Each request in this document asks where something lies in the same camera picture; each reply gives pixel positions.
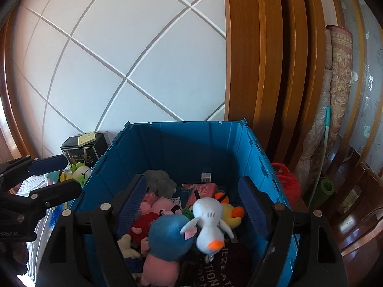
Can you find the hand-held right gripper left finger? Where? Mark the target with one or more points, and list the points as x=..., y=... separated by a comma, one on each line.
x=134, y=204

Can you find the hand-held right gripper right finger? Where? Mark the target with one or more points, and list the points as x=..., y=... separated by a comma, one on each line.
x=252, y=210

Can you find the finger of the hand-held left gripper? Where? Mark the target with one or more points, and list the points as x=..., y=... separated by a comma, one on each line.
x=49, y=163
x=61, y=189

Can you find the pink pig plush toy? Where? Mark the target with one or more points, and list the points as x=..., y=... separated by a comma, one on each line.
x=158, y=205

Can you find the small cream bear plush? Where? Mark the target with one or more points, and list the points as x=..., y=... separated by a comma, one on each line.
x=128, y=245

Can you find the white duck plush toy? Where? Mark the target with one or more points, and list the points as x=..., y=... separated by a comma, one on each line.
x=209, y=225

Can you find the blue headed plush toy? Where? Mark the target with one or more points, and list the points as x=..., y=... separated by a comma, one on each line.
x=167, y=239

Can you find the pink patterned packet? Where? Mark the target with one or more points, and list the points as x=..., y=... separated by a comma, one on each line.
x=203, y=190

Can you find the blue plastic storage container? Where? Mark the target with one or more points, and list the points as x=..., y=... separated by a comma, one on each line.
x=191, y=152

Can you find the yellow orange plush toy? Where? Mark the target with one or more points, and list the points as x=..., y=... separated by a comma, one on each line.
x=231, y=213

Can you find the red plush toy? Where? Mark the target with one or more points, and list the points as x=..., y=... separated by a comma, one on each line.
x=143, y=224

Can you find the green frog plush toy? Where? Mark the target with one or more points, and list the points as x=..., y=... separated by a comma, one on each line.
x=80, y=172

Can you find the pale blue striped bed sheet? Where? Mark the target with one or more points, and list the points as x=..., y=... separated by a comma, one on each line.
x=42, y=246

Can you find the grey plush toy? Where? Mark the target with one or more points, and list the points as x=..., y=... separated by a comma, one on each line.
x=160, y=181

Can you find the black gift box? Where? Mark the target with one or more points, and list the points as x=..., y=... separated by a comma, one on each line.
x=85, y=149

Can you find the red plastic bag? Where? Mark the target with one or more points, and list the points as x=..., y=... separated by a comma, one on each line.
x=285, y=184

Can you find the yellow notepad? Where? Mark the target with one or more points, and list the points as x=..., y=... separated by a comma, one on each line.
x=86, y=139

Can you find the small white barcode box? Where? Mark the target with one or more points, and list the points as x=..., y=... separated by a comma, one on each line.
x=206, y=178

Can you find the dark maroon lettered cloth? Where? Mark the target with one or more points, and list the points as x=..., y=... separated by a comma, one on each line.
x=223, y=264

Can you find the green rolled yoga mat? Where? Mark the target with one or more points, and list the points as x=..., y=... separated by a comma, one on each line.
x=323, y=192

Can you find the dark wooden chair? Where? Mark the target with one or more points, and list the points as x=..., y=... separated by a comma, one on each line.
x=359, y=215

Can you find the rolled patterned carpet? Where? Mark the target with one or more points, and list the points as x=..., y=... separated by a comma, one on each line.
x=338, y=95

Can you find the frosted patterned window film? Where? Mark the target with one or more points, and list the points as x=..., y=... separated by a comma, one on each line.
x=366, y=80

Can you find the wooden headboard frame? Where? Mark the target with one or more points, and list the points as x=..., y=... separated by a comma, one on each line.
x=269, y=65

